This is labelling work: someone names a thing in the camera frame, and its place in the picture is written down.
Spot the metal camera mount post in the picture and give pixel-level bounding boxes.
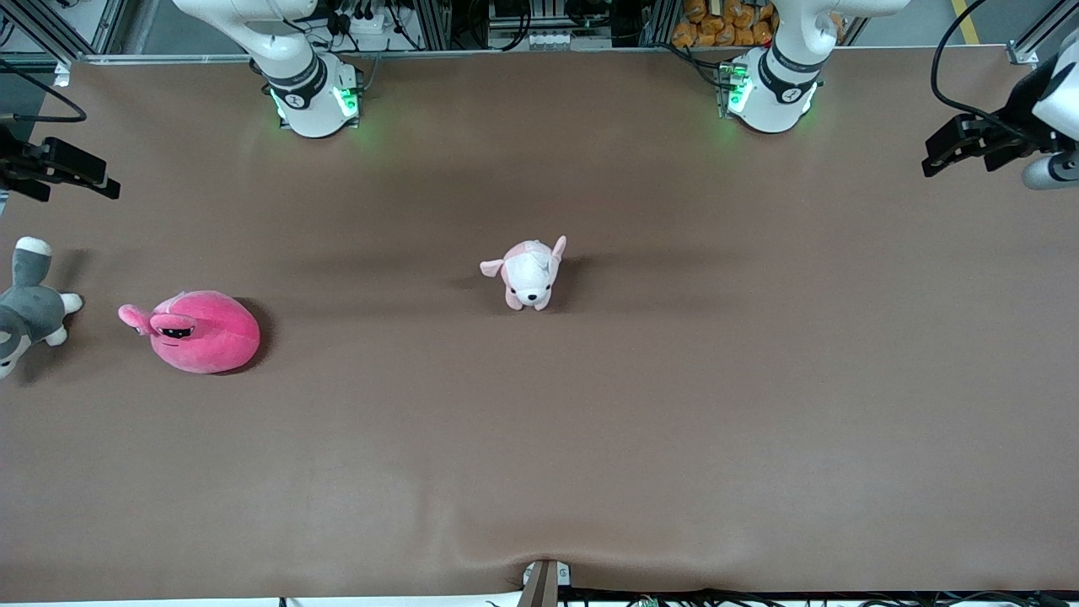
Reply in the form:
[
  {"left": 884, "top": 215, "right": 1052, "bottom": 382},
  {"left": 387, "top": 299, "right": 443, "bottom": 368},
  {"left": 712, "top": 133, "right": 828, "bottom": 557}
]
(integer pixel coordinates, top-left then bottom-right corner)
[{"left": 517, "top": 560, "right": 572, "bottom": 607}]

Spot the bag of orange snacks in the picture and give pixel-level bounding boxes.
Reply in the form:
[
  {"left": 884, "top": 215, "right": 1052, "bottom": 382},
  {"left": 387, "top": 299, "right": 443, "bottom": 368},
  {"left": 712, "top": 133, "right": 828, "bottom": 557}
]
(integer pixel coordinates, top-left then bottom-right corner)
[{"left": 672, "top": 0, "right": 776, "bottom": 48}]

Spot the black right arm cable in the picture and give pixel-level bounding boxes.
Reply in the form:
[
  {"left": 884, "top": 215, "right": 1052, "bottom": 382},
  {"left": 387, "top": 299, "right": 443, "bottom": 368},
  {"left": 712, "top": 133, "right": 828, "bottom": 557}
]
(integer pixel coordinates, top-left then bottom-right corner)
[{"left": 0, "top": 57, "right": 89, "bottom": 124}]

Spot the white power strip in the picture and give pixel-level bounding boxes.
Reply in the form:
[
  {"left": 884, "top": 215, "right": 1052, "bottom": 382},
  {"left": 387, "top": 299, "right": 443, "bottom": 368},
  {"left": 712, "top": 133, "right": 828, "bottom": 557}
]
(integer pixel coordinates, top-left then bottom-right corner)
[{"left": 333, "top": 0, "right": 397, "bottom": 35}]

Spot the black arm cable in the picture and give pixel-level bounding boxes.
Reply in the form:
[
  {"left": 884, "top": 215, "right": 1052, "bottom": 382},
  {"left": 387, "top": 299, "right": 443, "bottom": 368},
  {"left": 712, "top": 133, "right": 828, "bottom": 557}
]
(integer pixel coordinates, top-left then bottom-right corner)
[
  {"left": 930, "top": 0, "right": 1033, "bottom": 136},
  {"left": 0, "top": 57, "right": 89, "bottom": 124}
]

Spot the bright pink plush toy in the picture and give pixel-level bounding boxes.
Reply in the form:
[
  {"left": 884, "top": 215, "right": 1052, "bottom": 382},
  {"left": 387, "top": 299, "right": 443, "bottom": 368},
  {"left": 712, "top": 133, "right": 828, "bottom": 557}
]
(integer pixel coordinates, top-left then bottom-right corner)
[{"left": 118, "top": 290, "right": 261, "bottom": 374}]

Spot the grey and white plush husky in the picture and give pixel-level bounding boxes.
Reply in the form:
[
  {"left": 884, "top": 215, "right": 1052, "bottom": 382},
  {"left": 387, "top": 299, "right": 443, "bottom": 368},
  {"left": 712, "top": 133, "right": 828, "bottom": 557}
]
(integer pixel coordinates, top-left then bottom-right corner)
[{"left": 0, "top": 236, "right": 85, "bottom": 380}]

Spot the pink and white plush dog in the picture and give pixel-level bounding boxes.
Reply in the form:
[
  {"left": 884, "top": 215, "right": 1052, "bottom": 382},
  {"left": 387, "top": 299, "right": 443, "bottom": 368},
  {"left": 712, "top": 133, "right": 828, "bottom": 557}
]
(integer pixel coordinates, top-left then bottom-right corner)
[{"left": 480, "top": 235, "right": 568, "bottom": 312}]

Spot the aluminium frame rack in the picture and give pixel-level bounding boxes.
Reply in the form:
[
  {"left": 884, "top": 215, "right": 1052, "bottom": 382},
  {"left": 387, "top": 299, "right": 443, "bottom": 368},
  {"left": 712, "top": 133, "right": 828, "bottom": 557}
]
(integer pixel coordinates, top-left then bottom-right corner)
[{"left": 0, "top": 0, "right": 1079, "bottom": 67}]

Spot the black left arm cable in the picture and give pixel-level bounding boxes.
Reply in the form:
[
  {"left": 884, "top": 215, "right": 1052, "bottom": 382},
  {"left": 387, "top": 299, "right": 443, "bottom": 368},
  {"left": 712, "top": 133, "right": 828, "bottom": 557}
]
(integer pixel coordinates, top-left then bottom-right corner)
[{"left": 930, "top": 0, "right": 1033, "bottom": 136}]

